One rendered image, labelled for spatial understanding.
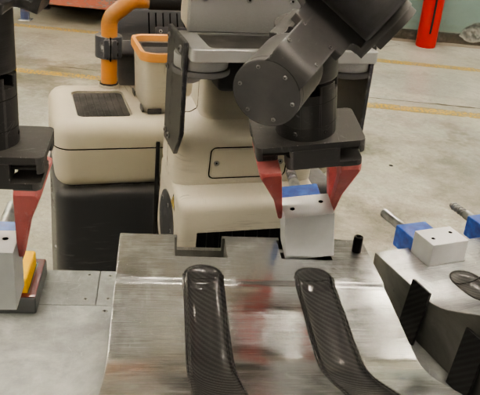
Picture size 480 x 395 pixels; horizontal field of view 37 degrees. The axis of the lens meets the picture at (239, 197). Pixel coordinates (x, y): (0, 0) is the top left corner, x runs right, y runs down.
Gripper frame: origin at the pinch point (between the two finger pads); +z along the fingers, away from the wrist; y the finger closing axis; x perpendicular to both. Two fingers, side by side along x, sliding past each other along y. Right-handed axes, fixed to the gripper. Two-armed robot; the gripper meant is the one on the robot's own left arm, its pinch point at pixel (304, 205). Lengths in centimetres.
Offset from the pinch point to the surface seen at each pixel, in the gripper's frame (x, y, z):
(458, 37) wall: 479, 210, 188
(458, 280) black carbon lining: -1.1, 17.1, 11.3
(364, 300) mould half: -9.8, 4.0, 4.5
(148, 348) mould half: -16.7, -15.9, 1.0
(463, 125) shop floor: 284, 140, 157
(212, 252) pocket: 0.7, -9.7, 5.5
